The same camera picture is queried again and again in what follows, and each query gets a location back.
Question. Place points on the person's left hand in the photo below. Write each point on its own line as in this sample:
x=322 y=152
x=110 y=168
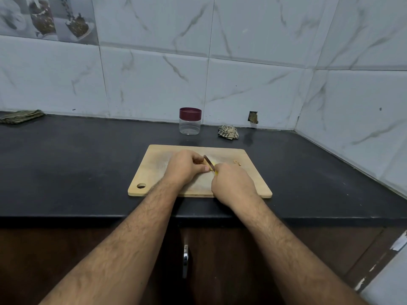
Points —
x=184 y=167

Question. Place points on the person's right hand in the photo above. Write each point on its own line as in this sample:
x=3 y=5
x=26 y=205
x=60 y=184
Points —
x=234 y=186

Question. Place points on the wooden cutting board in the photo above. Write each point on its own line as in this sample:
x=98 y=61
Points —
x=149 y=168

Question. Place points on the clear jar maroon lid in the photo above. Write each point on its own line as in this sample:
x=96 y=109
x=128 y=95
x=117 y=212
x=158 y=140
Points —
x=190 y=128

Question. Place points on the person's right forearm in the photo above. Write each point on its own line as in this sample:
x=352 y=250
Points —
x=299 y=257

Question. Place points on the person's left forearm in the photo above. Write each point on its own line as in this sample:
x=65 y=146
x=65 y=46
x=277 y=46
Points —
x=114 y=251

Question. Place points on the small ginger peel scraps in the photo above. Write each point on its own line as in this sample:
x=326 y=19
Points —
x=237 y=164

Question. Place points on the black countertop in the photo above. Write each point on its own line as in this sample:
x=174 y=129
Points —
x=63 y=168

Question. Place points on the crumpled patterned cloth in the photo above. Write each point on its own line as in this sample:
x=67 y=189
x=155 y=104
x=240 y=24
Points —
x=228 y=132

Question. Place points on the brown wooden cabinet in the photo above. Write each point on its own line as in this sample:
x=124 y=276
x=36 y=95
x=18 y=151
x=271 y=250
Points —
x=63 y=263

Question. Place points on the folded green cloth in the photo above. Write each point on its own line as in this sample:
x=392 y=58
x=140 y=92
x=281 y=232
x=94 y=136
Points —
x=20 y=117

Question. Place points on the decorative picture tiles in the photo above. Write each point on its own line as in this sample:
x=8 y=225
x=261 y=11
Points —
x=48 y=19

